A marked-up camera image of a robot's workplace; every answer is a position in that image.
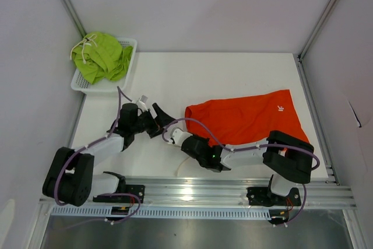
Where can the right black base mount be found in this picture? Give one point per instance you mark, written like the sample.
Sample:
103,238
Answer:
261,196

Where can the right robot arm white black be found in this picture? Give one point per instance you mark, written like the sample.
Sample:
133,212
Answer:
289,158

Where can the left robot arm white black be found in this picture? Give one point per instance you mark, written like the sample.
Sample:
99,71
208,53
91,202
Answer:
70,176

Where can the aluminium mounting rail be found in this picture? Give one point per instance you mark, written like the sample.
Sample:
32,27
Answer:
200,193

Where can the lime green shorts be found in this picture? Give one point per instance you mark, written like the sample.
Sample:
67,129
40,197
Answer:
100,56

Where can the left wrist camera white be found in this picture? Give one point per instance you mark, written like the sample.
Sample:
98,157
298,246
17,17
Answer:
141,102

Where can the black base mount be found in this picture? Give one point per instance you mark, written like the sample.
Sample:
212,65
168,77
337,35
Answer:
138,190
261,196

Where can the slotted white cable duct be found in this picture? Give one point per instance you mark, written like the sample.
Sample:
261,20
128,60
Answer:
162,212

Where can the right aluminium frame post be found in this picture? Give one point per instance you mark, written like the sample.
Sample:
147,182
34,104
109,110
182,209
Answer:
322,20

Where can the white plastic basket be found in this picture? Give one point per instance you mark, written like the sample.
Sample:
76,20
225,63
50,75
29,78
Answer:
79,83

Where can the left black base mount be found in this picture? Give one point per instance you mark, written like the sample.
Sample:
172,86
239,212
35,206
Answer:
138,190

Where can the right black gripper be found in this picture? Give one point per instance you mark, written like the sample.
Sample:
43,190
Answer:
206,140

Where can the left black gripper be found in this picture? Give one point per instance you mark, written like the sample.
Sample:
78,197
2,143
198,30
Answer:
162,118

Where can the orange shorts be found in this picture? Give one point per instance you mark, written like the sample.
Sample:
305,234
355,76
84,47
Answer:
243,120

